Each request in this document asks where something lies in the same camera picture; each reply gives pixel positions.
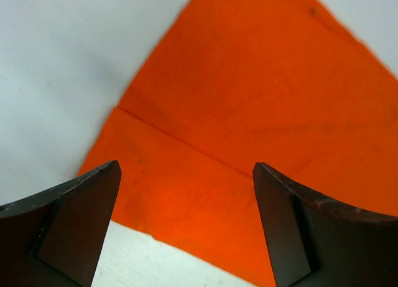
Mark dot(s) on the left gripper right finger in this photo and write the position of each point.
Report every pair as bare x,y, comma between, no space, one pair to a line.
315,240

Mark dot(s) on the orange t shirt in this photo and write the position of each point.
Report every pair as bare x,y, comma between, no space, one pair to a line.
233,83

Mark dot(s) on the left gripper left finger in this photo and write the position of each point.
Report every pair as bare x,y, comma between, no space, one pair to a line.
55,237

